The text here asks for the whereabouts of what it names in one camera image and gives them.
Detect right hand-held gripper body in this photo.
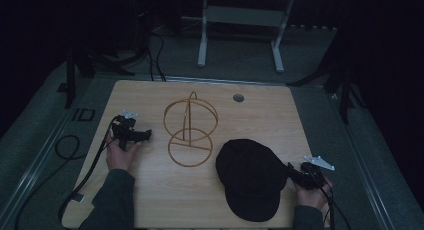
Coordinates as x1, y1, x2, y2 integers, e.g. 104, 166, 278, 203
295, 155, 336, 191

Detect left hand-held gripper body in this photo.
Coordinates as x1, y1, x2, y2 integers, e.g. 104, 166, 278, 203
111, 109, 140, 151

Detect black cap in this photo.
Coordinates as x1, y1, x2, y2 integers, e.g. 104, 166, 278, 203
215, 138, 290, 223

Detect person's right hand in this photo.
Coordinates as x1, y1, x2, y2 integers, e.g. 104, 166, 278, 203
293, 176, 334, 212

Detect person's left hand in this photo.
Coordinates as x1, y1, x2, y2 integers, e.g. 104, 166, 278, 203
105, 137, 143, 173

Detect black tripod stand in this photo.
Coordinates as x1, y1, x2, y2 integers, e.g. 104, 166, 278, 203
57, 39, 136, 110
287, 29, 367, 125

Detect white metal stand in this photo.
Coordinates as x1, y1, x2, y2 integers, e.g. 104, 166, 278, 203
196, 0, 296, 74

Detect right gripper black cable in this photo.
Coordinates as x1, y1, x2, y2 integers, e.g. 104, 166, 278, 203
319, 184, 352, 230

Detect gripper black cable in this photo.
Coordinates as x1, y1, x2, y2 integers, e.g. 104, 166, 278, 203
57, 115, 121, 224
319, 184, 352, 230

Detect gold wire hat stand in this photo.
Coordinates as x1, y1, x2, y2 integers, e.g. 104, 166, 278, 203
162, 91, 219, 168

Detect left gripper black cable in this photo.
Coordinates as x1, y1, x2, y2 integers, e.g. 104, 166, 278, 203
57, 115, 121, 224

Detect black cable on floor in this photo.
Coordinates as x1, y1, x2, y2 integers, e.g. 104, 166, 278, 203
14, 134, 81, 230

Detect black hanging cables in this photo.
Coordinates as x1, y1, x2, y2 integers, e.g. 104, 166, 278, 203
145, 31, 168, 83

